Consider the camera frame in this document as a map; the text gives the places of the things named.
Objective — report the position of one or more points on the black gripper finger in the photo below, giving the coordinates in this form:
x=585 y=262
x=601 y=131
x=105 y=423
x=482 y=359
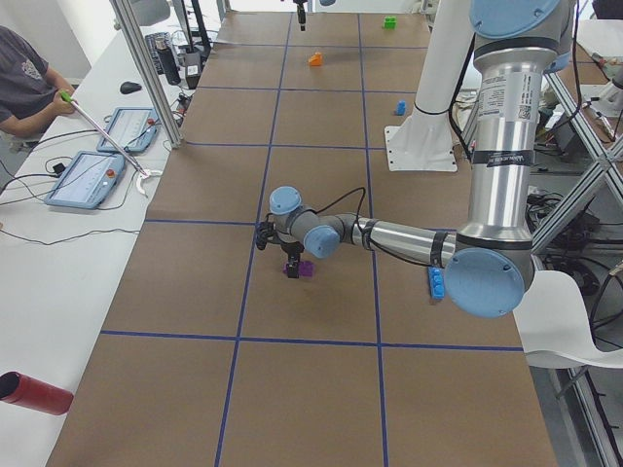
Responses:
x=292 y=267
x=302 y=19

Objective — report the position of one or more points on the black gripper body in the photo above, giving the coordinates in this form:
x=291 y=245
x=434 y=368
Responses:
x=293 y=250
x=301 y=11

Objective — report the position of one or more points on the purple trapezoid block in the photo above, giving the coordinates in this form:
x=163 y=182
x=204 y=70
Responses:
x=307 y=269

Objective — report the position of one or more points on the orange trapezoid block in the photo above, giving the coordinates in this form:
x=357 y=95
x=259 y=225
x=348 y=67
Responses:
x=316 y=59

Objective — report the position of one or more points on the green stud block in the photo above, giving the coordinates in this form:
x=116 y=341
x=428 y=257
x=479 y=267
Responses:
x=390 y=22

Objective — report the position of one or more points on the small blue block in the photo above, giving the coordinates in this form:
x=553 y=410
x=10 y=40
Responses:
x=400 y=108

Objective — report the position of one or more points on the black water bottle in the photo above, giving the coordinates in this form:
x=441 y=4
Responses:
x=168 y=62

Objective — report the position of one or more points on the long blue stud block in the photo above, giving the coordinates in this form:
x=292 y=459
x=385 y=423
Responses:
x=436 y=284

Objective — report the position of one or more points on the black computer mouse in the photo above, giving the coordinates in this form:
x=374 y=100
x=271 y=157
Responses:
x=128 y=87

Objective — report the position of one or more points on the far teach pendant tablet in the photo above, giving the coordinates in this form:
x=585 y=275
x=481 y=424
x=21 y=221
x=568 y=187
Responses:
x=134 y=128

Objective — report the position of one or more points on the teach pendant tablet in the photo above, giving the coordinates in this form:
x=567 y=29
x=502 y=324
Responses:
x=134 y=128
x=87 y=181

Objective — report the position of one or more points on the near teach pendant tablet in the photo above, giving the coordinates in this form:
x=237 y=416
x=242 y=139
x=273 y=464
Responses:
x=87 y=181

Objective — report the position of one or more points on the long reacher grabber stick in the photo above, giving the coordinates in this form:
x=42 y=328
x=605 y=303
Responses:
x=143 y=173

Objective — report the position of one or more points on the white plastic chair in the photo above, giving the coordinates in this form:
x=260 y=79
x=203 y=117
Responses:
x=552 y=322

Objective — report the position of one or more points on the seated person grey shirt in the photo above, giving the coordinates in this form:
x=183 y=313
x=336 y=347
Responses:
x=30 y=88

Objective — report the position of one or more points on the red cylinder bottle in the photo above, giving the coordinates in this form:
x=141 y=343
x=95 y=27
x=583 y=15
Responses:
x=31 y=393

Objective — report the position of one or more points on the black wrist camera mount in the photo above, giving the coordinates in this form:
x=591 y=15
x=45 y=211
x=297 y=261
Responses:
x=265 y=234

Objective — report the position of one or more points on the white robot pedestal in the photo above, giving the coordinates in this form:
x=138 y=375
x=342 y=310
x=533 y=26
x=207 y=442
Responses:
x=424 y=141

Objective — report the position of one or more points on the aluminium frame post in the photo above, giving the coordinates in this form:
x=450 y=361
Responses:
x=143 y=61

